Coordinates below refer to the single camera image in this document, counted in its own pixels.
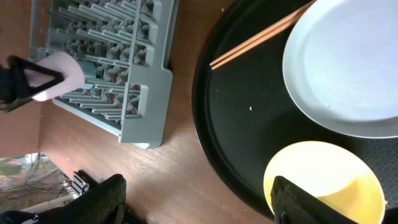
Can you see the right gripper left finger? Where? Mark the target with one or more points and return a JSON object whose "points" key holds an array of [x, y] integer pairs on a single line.
{"points": [[104, 203]]}

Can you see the yellow bowl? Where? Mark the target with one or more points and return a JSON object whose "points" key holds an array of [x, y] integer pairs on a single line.
{"points": [[331, 174]]}

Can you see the wooden chopstick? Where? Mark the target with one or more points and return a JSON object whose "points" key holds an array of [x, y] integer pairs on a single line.
{"points": [[249, 44], [296, 15]]}

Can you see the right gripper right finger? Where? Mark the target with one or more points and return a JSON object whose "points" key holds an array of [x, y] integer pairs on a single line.
{"points": [[292, 205]]}

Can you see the blue plastic cup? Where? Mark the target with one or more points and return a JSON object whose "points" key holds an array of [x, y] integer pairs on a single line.
{"points": [[89, 71]]}

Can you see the upper wooden chopstick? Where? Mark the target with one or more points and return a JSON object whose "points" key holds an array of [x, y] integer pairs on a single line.
{"points": [[296, 15]]}

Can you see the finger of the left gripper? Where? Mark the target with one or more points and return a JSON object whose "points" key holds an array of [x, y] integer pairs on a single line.
{"points": [[15, 88]]}

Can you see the pink plastic cup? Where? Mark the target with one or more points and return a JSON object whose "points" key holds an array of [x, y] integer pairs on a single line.
{"points": [[69, 68]]}

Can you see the grey round plate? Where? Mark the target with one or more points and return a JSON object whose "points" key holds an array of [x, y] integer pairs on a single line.
{"points": [[340, 66]]}

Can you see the lower wooden chopstick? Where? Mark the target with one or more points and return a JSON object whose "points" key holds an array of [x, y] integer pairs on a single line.
{"points": [[249, 44]]}

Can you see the grey plastic dishwasher rack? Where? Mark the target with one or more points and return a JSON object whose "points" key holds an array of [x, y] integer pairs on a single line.
{"points": [[129, 42]]}

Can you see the round black serving tray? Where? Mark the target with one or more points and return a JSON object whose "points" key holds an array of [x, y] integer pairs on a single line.
{"points": [[243, 114]]}

